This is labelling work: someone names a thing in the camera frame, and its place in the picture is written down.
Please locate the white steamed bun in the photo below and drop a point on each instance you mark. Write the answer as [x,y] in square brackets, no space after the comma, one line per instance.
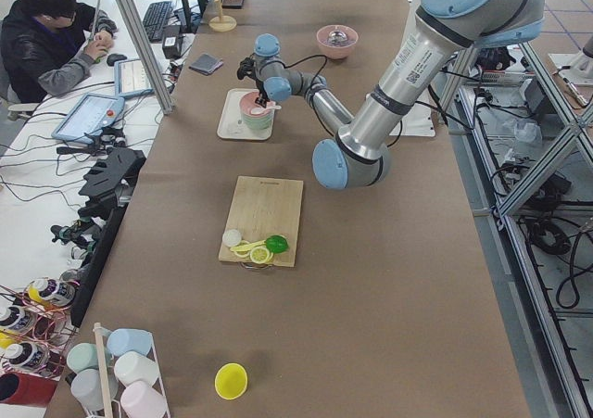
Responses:
[231,238]

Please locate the seated person in black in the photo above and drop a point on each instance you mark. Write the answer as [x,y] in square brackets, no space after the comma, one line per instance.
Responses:
[49,46]

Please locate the small pink bowl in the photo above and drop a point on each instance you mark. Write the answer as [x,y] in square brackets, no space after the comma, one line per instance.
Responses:
[247,101]

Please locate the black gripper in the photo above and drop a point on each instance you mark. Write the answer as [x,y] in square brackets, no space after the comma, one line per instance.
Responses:
[259,86]

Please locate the aluminium frame post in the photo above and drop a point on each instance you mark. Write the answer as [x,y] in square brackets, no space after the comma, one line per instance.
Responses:
[144,50]

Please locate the blue teach pendant tablet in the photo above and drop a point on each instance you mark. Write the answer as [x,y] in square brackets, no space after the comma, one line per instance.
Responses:
[89,117]

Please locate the white rabbit serving tray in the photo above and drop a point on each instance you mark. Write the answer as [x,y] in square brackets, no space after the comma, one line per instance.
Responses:
[231,126]

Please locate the wooden mug tree stand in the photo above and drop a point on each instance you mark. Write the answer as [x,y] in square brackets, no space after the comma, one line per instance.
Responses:
[221,17]

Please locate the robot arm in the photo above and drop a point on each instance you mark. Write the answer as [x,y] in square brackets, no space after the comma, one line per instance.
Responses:
[357,155]

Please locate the cup rack with pastel cups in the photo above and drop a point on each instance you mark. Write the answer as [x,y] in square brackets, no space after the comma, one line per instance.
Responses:
[118,375]

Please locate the yellow plastic spoon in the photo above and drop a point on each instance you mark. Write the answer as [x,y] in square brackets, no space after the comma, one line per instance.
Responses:
[241,248]

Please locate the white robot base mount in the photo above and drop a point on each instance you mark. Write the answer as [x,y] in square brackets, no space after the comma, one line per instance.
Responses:
[392,23]

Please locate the green lime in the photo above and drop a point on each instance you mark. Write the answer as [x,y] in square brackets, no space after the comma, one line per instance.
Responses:
[276,244]

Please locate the grey folded cloth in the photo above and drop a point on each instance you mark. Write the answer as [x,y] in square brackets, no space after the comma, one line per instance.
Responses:
[206,64]

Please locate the wooden cutting board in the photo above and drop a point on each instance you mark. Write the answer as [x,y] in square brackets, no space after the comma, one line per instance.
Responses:
[262,207]

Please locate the large pink ice bowl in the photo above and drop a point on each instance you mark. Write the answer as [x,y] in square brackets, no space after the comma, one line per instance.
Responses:
[336,52]

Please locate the white ceramic spoon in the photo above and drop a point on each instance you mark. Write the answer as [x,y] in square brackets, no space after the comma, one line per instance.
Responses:
[260,111]

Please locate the black keyboard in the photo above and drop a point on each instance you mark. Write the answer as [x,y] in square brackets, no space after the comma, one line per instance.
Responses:
[156,19]

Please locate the lemon half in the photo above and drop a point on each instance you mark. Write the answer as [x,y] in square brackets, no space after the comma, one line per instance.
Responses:
[260,255]

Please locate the yellow plastic cup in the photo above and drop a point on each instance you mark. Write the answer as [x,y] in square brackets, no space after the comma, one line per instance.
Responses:
[231,381]

